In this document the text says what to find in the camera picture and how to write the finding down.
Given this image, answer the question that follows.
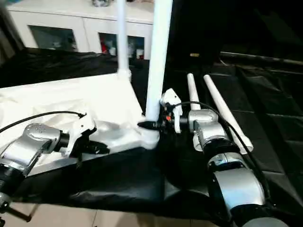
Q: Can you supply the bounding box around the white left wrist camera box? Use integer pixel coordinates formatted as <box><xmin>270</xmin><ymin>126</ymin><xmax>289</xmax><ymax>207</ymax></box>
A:
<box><xmin>62</xmin><ymin>113</ymin><xmax>98</xmax><ymax>157</ymax></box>

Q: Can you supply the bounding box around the clear glass ornament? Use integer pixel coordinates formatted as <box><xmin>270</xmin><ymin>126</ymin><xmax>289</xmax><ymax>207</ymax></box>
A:
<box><xmin>92</xmin><ymin>0</ymin><xmax>113</xmax><ymax>8</ymax></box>

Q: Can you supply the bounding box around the white sideboard with glass doors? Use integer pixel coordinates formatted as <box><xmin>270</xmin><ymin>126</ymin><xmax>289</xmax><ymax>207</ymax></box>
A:
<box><xmin>6</xmin><ymin>0</ymin><xmax>157</xmax><ymax>60</ymax></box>

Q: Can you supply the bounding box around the black work mat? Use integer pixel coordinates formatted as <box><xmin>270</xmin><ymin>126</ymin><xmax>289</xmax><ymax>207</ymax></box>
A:
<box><xmin>0</xmin><ymin>46</ymin><xmax>303</xmax><ymax>223</ymax></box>

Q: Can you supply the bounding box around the white plastic table leg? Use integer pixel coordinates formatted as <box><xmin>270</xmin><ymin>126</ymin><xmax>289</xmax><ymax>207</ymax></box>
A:
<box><xmin>203</xmin><ymin>74</ymin><xmax>254</xmax><ymax>155</ymax></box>
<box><xmin>116</xmin><ymin>0</ymin><xmax>131</xmax><ymax>81</ymax></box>
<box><xmin>187</xmin><ymin>73</ymin><xmax>202</xmax><ymax>112</ymax></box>
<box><xmin>142</xmin><ymin>0</ymin><xmax>174</xmax><ymax>138</ymax></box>

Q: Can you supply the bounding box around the white plastic table top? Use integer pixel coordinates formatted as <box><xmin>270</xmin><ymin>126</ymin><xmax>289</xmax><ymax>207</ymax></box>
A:
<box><xmin>0</xmin><ymin>70</ymin><xmax>160</xmax><ymax>178</ymax></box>

